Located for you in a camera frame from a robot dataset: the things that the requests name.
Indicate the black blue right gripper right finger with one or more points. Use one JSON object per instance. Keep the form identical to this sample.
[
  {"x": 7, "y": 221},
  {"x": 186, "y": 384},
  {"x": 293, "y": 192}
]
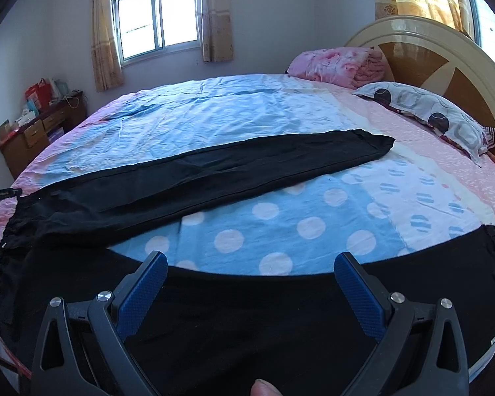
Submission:
[{"x": 389, "y": 318}]

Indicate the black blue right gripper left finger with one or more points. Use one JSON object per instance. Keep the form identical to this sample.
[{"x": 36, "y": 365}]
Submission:
[{"x": 112, "y": 317}]

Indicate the black pants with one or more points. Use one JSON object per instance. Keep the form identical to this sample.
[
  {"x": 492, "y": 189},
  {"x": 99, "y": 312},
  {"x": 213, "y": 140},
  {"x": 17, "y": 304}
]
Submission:
[{"x": 60, "y": 240}]

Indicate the right hand thumb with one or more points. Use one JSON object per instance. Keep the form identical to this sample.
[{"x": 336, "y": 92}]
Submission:
[{"x": 263, "y": 388}]

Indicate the wooden desk with drawers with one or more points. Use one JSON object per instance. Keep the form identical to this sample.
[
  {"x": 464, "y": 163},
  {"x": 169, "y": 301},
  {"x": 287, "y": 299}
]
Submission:
[{"x": 22, "y": 146}]

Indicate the cardboard box on desk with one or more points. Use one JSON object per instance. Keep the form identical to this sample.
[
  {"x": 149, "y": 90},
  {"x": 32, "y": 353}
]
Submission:
[{"x": 5, "y": 129}]

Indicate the red gift bag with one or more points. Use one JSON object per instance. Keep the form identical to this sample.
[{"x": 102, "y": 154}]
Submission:
[{"x": 40, "y": 94}]

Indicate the beige left curtain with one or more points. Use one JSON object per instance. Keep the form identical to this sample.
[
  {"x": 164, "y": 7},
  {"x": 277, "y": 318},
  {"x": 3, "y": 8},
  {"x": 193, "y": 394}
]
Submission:
[{"x": 104, "y": 49}]

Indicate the beige curtain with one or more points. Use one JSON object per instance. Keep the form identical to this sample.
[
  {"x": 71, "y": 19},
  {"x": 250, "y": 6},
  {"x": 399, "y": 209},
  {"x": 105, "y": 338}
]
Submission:
[
  {"x": 104, "y": 49},
  {"x": 215, "y": 31}
]

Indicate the grey patterned pillow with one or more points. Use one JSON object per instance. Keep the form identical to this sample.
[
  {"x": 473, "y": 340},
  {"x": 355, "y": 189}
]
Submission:
[{"x": 444, "y": 118}]

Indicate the pink floral folded blanket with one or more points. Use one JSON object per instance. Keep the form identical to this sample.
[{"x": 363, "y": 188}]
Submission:
[{"x": 344, "y": 67}]

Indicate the cream wooden headboard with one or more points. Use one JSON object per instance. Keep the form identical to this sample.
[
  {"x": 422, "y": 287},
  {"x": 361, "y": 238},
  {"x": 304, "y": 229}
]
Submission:
[{"x": 427, "y": 54}]

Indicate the beige right curtain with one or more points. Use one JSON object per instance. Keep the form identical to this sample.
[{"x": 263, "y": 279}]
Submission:
[{"x": 215, "y": 31}]

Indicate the window with metal frame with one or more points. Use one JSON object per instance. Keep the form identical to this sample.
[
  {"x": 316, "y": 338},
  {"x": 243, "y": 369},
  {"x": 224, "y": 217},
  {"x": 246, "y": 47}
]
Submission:
[{"x": 145, "y": 27}]

